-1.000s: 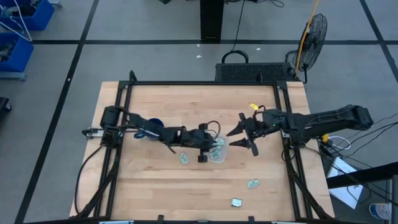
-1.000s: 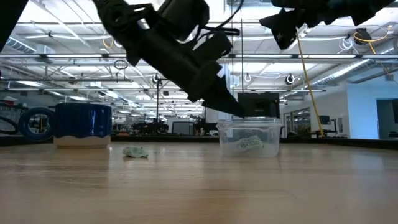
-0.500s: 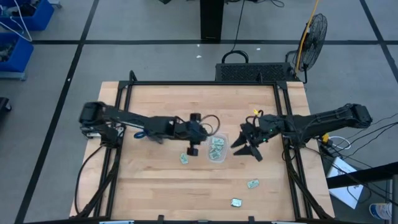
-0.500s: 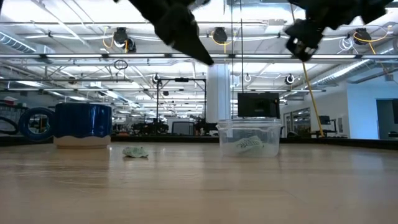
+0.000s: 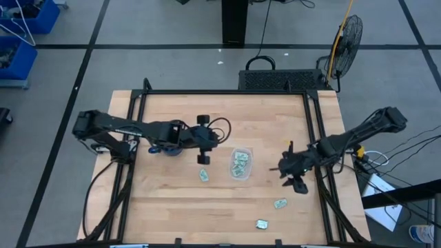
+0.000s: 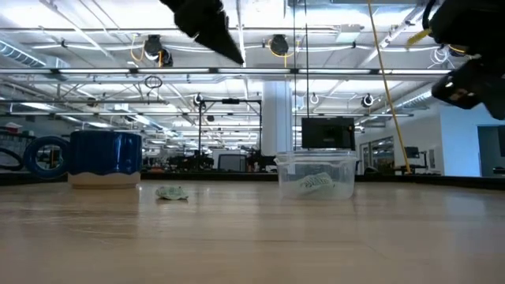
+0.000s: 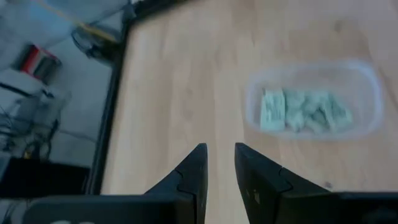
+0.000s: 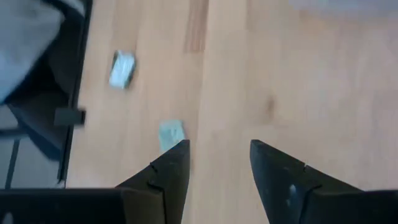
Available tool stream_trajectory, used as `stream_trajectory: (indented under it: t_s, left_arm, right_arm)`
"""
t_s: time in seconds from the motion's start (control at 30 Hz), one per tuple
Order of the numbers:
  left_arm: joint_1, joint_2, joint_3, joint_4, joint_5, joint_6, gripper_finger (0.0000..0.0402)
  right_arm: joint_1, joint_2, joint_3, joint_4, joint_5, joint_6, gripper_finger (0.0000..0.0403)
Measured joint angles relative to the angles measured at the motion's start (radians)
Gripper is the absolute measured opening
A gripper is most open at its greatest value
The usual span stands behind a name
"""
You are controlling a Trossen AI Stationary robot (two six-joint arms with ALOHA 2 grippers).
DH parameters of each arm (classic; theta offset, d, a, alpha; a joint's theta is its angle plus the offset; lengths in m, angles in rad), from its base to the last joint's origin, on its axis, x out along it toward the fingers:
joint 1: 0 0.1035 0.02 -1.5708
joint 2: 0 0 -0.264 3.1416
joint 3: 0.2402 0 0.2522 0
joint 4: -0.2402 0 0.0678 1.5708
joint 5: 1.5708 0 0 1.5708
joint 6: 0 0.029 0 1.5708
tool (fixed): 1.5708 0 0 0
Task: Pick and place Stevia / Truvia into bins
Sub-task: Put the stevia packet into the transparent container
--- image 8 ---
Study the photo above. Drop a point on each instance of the green white sweetener packet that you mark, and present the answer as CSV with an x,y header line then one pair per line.
x,y
170,133

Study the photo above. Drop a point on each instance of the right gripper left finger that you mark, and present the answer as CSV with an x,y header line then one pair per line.
x,y
168,186

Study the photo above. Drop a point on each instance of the black frame bracket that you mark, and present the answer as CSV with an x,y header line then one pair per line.
x,y
70,117

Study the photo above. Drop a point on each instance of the black aluminium table frame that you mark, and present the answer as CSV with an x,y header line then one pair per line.
x,y
77,77

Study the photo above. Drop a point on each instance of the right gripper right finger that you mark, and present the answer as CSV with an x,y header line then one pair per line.
x,y
295,193

